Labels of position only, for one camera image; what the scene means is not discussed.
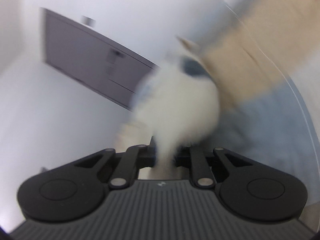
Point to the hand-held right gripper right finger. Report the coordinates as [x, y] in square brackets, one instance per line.
[182, 159]

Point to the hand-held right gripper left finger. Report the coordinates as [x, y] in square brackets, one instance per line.
[146, 157]

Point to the white fluffy sweater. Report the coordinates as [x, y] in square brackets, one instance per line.
[175, 105]

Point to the grey door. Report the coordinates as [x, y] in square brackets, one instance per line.
[82, 57]

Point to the pastel patchwork blanket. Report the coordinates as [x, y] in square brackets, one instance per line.
[262, 55]

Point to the dark wall plate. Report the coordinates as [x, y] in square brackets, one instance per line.
[89, 21]

